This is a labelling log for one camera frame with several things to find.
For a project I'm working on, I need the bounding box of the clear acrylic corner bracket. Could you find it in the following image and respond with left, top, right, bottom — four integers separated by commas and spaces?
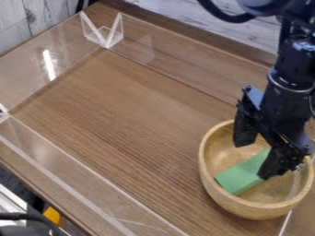
79, 11, 125, 49

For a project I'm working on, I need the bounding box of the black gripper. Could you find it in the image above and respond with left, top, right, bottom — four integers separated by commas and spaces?
233, 76, 314, 180

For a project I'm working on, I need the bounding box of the brown wooden bowl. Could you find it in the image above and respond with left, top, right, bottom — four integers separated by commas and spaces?
198, 120, 315, 220

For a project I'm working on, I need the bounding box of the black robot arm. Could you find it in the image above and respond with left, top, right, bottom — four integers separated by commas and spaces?
233, 0, 315, 180

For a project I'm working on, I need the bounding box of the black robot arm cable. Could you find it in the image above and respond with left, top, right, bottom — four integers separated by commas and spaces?
197, 0, 263, 24

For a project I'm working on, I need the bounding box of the green rectangular block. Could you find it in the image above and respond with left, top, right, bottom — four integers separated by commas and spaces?
214, 148, 270, 195

